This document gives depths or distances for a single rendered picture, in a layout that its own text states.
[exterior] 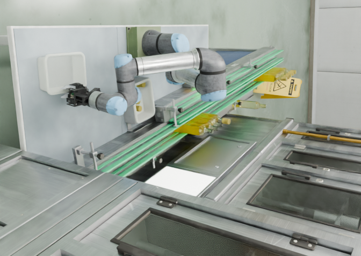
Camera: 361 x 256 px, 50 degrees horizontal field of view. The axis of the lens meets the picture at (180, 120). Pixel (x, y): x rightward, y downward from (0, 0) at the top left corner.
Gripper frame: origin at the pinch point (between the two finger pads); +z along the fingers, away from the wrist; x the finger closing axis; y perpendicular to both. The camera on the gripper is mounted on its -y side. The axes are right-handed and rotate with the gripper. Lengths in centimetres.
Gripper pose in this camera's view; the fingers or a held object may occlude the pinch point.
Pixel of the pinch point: (65, 89)
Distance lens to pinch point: 182.6
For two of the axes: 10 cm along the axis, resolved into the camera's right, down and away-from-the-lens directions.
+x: -0.6, 9.4, 3.2
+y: -5.5, 2.3, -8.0
